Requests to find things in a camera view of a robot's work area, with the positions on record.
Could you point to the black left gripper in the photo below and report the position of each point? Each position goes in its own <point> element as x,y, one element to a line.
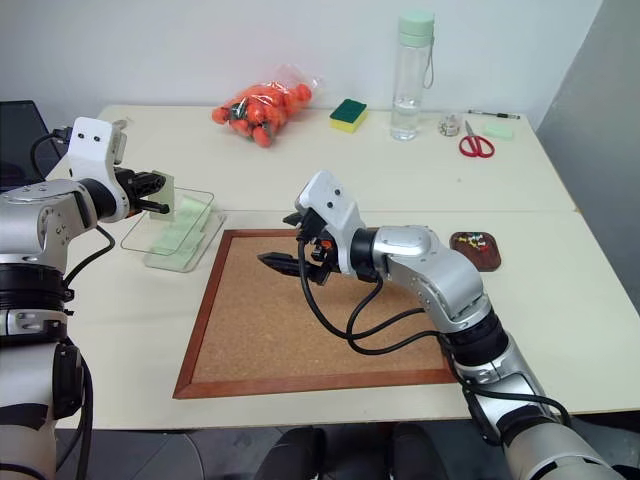
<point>129,185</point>

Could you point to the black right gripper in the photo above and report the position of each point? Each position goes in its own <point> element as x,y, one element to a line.
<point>322,260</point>

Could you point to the cream paper note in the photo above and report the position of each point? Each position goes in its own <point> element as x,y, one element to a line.
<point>170,195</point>

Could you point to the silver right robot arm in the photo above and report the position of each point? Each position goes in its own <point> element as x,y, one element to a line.
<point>425,260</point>

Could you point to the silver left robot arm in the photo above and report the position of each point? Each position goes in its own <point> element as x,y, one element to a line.
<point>30,220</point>

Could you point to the yellow plastic part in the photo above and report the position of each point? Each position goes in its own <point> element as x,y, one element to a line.
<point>460,240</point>

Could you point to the green sticky note pad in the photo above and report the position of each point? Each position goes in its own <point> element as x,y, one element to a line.
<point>499,131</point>

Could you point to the clear plastic tray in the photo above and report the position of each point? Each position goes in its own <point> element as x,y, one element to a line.
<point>135,242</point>

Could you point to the bag of small oranges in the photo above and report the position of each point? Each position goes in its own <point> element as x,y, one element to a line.
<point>260,112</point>

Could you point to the black flat panel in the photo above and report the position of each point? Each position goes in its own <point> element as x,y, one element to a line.
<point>20,135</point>

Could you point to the yellow and green sponge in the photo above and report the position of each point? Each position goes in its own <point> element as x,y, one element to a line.
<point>347,116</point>

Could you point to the brown wooden dish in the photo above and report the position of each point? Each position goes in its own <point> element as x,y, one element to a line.
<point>487,262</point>

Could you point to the small glass jar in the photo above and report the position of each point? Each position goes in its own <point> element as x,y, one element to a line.
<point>449,127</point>

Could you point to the clear bottle with green cap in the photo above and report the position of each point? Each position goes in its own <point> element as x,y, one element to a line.
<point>406,75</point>

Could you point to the black pen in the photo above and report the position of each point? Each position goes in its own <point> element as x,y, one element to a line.
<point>495,114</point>

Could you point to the cork board with wooden frame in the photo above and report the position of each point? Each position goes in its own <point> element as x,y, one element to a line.
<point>260,325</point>

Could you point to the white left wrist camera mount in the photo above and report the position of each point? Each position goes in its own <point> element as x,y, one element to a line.
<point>90,145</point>

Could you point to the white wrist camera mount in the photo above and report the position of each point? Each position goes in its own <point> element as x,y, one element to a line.
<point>90,145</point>
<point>330,200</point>

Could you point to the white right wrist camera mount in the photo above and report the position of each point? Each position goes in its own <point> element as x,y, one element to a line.
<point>330,200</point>

